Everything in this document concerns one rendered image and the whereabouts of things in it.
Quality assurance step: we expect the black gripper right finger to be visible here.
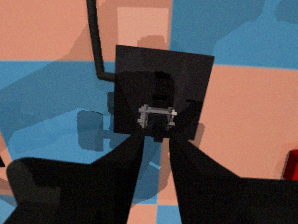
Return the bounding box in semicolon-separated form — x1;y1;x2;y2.
169;131;298;224

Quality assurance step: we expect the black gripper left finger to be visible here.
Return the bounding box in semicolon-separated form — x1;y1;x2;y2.
6;128;145;224

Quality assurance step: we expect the red rectangular block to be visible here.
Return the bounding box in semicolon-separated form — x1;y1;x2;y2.
283;149;298;181

